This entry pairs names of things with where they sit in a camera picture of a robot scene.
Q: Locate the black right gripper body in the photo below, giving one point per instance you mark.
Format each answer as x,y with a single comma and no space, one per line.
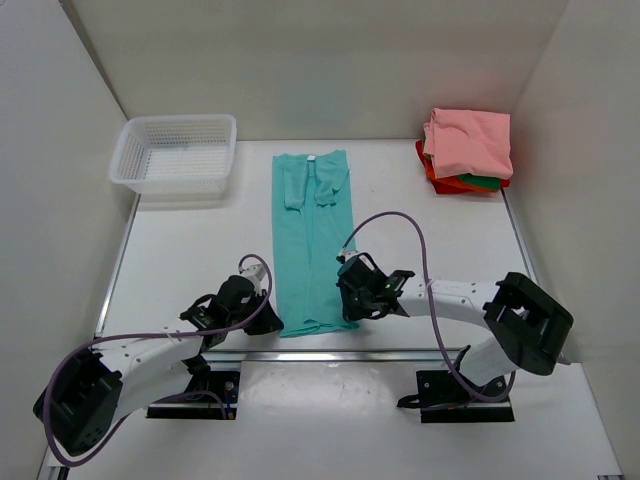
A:
366,308

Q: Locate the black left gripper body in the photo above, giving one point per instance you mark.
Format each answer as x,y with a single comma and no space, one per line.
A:
255,300

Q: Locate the teal t shirt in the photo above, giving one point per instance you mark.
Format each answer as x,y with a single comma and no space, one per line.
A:
311,216

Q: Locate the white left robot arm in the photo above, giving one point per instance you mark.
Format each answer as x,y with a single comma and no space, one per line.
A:
101,385

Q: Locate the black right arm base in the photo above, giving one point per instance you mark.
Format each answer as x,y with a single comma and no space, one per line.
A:
441,400

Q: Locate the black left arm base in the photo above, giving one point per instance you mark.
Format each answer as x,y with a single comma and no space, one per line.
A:
211,396

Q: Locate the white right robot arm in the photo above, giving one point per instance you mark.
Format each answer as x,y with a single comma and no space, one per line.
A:
528,327

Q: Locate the white plastic basket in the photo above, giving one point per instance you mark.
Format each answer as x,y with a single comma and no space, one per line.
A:
175,155

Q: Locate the pink folded t shirt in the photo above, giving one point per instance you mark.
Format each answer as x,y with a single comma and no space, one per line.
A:
468,142

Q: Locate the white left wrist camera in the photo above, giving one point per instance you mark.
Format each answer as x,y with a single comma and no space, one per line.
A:
255,274

